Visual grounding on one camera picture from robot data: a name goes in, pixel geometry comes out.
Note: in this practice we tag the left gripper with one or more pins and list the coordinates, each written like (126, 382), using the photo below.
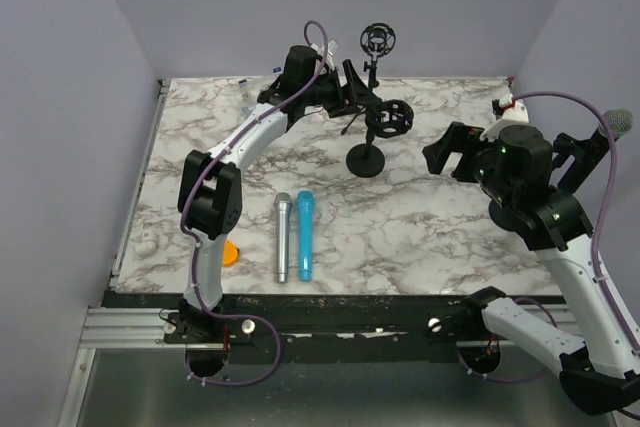
(341, 102)

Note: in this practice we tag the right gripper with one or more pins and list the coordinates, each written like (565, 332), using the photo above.
(462, 137)

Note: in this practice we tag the black tripod microphone stand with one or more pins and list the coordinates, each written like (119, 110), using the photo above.
(377, 40)

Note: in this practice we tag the round base shock-mount stand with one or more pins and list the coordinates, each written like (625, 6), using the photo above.
(368, 162)

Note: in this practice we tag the blue microphone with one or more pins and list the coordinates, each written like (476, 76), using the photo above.
(305, 206)

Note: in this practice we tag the round base clip stand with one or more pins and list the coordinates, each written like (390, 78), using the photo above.
(564, 147)

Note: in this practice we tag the silver microphone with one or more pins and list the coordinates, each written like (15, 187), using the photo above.
(282, 211)

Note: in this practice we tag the black mesh-head microphone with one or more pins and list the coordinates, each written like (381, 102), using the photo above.
(594, 149)

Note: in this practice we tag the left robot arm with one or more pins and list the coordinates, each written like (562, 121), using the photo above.
(210, 197)

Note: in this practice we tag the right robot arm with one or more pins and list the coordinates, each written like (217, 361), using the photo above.
(599, 368)

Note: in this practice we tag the clear plastic screw box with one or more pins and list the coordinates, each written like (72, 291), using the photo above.
(248, 90)

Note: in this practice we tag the orange tape measure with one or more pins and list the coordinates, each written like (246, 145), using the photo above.
(231, 254)

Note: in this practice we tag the white cylindrical table stopper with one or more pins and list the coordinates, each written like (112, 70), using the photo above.
(147, 245)

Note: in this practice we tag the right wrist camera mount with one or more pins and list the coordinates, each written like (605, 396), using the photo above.
(507, 112)

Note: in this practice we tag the black front rail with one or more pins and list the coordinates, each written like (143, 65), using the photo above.
(255, 328)

